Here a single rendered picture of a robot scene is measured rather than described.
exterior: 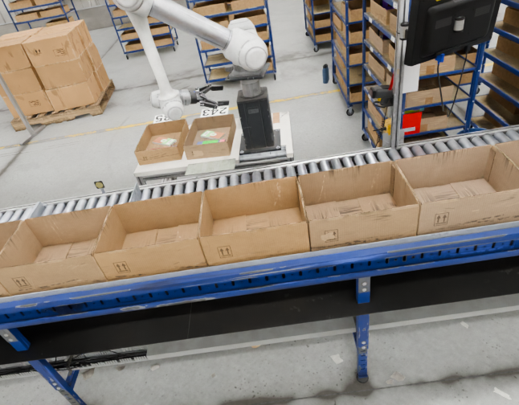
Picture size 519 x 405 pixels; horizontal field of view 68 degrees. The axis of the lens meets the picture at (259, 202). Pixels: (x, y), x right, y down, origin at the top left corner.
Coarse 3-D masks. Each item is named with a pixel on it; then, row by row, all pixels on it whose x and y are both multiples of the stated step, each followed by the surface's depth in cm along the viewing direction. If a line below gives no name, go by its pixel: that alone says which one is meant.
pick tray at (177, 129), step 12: (180, 120) 269; (144, 132) 263; (156, 132) 275; (168, 132) 275; (180, 132) 274; (144, 144) 260; (156, 144) 266; (180, 144) 246; (144, 156) 243; (156, 156) 243; (168, 156) 243; (180, 156) 244
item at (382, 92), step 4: (388, 84) 205; (372, 88) 203; (376, 88) 202; (380, 88) 202; (384, 88) 201; (388, 88) 201; (392, 88) 202; (372, 92) 202; (376, 92) 202; (380, 92) 202; (384, 92) 202; (388, 92) 202; (392, 92) 202; (372, 96) 203; (376, 96) 203; (380, 96) 203; (384, 96) 203; (388, 96) 203; (380, 100) 207; (384, 100) 206; (388, 100) 206
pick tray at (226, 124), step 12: (204, 120) 267; (216, 120) 267; (228, 120) 266; (192, 132) 259; (204, 132) 268; (228, 132) 263; (192, 144) 256; (204, 144) 235; (216, 144) 235; (228, 144) 237; (192, 156) 241; (204, 156) 241; (216, 156) 240
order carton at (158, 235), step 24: (192, 192) 161; (120, 216) 166; (144, 216) 167; (168, 216) 168; (192, 216) 169; (120, 240) 164; (144, 240) 166; (168, 240) 165; (192, 240) 138; (120, 264) 144; (144, 264) 144; (168, 264) 145; (192, 264) 146
